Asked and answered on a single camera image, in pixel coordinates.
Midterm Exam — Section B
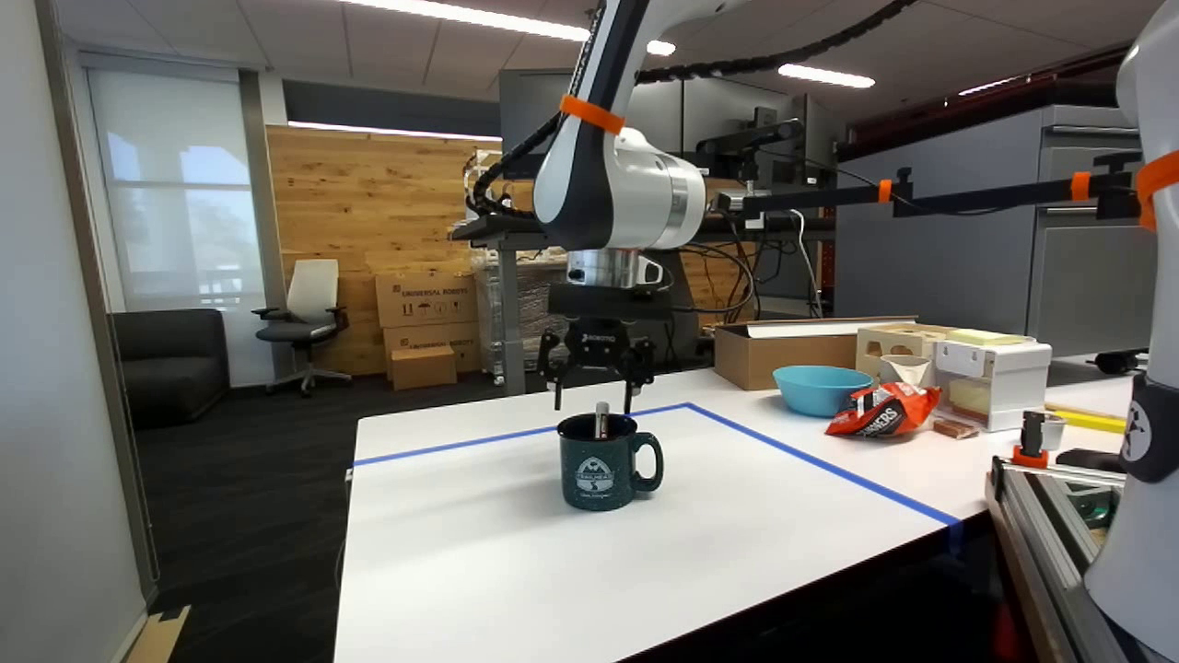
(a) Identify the black corrugated cable conduit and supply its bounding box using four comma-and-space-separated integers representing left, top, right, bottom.
463, 0, 918, 226

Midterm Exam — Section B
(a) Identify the small red snack packet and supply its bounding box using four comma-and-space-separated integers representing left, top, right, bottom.
929, 412, 986, 444

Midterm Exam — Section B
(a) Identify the standing desk with grey leg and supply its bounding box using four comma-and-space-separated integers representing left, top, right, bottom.
447, 208, 581, 400

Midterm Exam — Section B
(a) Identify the yellow flat strip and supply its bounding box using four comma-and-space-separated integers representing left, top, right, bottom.
1046, 402, 1130, 440

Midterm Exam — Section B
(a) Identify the black sofa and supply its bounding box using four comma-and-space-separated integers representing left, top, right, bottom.
107, 306, 232, 431

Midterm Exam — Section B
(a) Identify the aluminium rail base frame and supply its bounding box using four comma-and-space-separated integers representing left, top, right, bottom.
982, 458, 1138, 663

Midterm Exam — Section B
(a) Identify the beige printed cardboard box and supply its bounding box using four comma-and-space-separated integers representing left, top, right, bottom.
853, 321, 954, 386

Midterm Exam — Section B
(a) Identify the white cardboard box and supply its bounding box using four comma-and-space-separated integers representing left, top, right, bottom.
929, 328, 1058, 434

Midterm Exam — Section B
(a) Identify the orange strap on arm base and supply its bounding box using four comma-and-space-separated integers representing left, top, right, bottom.
1130, 148, 1179, 234

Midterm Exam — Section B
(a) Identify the light blue bowl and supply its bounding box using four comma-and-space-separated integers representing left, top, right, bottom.
770, 361, 878, 420

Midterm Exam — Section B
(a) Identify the flat black device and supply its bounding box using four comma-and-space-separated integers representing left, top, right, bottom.
1054, 445, 1127, 481

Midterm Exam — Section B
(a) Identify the translucent window roller blind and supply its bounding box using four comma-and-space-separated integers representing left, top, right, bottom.
83, 67, 269, 318

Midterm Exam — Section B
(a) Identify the short ceiling light strip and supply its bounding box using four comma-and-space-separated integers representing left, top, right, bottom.
774, 61, 882, 91

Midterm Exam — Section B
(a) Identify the grey desktop monitor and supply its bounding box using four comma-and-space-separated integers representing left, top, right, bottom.
495, 67, 592, 186

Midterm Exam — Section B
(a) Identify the black clamp with orange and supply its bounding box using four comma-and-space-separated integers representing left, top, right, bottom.
1007, 407, 1069, 476

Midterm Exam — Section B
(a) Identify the grey metal cabinet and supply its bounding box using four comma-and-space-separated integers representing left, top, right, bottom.
834, 105, 1157, 361

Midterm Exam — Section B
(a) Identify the orange strap on forearm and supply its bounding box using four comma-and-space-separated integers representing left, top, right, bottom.
557, 91, 625, 138

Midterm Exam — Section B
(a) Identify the black articulated camera mount arm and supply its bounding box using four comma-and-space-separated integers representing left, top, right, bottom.
716, 148, 1148, 229

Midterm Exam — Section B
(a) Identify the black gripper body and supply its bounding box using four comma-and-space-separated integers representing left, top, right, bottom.
551, 314, 645, 379

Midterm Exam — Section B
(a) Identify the large brown cardboard box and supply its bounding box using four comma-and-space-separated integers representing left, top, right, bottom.
369, 256, 485, 361

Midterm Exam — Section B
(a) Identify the dark green printed mug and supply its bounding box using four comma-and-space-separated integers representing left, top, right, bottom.
551, 411, 667, 516

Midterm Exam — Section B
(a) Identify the blue tape strip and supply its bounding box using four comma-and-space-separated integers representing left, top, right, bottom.
676, 400, 963, 530
349, 400, 697, 472

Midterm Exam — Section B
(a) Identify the white office swivel chair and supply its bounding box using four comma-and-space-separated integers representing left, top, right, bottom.
249, 256, 355, 400

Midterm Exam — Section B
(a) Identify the long ceiling light strip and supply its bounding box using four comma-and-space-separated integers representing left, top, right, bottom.
342, 0, 676, 62

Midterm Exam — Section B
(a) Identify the small brown cardboard box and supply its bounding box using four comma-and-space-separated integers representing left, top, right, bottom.
385, 342, 463, 393

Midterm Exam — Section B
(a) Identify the red orange chips bag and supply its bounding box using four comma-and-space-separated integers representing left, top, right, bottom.
821, 379, 945, 445

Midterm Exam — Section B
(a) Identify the open brown cardboard box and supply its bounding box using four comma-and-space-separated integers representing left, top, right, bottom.
711, 314, 918, 393

